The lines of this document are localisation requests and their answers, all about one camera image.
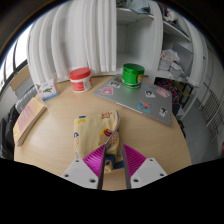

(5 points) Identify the black bag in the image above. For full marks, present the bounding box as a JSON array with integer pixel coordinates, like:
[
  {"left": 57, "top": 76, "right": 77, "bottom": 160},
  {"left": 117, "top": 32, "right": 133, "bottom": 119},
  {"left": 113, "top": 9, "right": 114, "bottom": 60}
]
[{"left": 0, "top": 106, "right": 21, "bottom": 161}]

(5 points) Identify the black-framed window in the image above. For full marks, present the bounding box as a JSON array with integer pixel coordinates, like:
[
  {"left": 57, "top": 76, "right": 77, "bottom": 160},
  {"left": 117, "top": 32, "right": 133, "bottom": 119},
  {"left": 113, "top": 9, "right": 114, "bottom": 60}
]
[{"left": 0, "top": 33, "right": 29, "bottom": 94}]

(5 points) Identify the grey ribbed radiator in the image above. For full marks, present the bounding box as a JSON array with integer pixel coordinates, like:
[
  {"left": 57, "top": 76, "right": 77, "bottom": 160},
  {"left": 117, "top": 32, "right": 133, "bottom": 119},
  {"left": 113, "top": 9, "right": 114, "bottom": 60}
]
[{"left": 14, "top": 85, "right": 38, "bottom": 114}]

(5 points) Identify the white jar with red lid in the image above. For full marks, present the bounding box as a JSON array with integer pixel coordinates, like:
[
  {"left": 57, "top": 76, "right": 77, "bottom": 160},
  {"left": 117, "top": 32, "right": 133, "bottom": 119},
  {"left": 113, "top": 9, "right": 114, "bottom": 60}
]
[{"left": 68, "top": 67, "right": 94, "bottom": 94}]

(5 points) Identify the white shelf unit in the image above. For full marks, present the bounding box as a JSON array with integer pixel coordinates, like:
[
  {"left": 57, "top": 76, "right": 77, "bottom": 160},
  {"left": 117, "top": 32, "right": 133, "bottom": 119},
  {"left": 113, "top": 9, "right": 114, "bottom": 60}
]
[{"left": 114, "top": 0, "right": 209, "bottom": 121}]

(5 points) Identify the small white printed box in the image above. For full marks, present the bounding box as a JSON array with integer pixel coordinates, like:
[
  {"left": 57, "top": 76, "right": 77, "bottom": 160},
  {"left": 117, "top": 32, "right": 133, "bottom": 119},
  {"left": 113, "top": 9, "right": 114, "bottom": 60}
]
[{"left": 35, "top": 78, "right": 60, "bottom": 102}]

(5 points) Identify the grey laptop with stickers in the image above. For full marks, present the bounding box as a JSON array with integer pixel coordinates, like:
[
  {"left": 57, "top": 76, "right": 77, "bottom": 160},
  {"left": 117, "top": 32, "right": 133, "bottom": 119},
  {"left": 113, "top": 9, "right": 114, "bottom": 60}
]
[{"left": 92, "top": 74, "right": 174, "bottom": 127}]

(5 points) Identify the white slatted rack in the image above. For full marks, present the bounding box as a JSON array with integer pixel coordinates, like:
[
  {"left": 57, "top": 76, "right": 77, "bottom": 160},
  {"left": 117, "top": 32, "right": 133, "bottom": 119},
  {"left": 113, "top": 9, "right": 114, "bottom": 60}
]
[{"left": 199, "top": 89, "right": 224, "bottom": 141}]

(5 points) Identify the brown cardboard box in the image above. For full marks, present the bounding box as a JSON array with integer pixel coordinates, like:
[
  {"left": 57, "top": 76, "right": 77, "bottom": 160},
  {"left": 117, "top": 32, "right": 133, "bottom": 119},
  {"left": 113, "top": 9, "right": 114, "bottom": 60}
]
[{"left": 9, "top": 64, "right": 33, "bottom": 93}]

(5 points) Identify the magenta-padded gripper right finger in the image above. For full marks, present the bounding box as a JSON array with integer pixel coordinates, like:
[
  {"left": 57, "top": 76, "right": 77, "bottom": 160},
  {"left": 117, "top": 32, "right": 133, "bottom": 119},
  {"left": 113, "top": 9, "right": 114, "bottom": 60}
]
[{"left": 120, "top": 143, "right": 168, "bottom": 190}]

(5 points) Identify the green round tin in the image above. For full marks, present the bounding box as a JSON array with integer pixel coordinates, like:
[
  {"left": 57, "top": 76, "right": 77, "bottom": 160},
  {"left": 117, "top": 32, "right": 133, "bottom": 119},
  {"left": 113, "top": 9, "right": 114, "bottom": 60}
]
[{"left": 121, "top": 63, "right": 146, "bottom": 90}]

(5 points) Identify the thick yellow and pink book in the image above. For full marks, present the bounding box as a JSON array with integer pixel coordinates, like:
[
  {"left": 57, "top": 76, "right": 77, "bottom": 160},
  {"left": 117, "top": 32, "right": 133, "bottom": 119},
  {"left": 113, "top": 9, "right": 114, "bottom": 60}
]
[{"left": 12, "top": 97, "right": 48, "bottom": 148}]

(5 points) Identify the yellow patterned towel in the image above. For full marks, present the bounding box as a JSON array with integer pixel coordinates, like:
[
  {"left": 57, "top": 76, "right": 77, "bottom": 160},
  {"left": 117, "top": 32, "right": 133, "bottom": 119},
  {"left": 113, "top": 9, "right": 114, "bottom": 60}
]
[{"left": 73, "top": 109, "right": 126, "bottom": 174}]

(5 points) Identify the white curtain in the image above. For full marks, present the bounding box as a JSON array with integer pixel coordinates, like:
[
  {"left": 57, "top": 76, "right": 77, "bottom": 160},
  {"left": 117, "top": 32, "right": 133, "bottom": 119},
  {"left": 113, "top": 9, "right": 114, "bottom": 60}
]
[{"left": 26, "top": 0, "right": 118, "bottom": 84}]

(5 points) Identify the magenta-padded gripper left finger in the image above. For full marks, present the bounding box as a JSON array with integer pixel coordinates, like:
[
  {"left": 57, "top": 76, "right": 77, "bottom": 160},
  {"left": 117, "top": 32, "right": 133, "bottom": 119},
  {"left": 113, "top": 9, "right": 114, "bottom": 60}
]
[{"left": 61, "top": 144, "right": 108, "bottom": 191}]

